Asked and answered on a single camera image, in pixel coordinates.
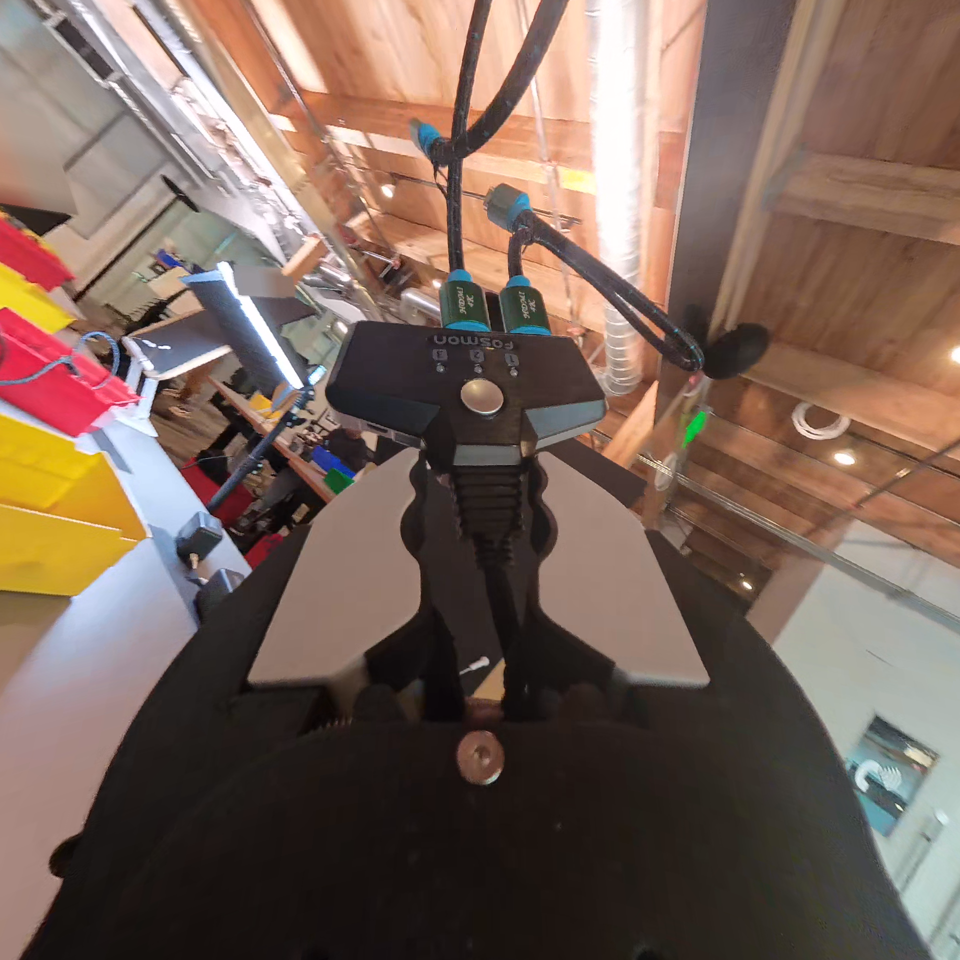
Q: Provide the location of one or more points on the large yellow plastic bin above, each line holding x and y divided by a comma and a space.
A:
60, 525

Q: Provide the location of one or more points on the red plastic bin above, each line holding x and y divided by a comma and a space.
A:
30, 255
67, 411

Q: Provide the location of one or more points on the black panel on white stand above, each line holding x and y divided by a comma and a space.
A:
262, 289

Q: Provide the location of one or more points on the green exit sign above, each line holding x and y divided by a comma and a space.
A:
695, 426

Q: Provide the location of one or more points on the silver ventilation duct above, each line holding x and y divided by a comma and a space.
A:
622, 150

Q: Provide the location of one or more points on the black hdmi switch box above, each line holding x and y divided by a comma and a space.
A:
450, 382

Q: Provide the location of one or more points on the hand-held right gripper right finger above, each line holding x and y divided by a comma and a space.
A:
622, 592

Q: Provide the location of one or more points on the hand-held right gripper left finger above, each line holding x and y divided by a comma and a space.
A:
337, 592

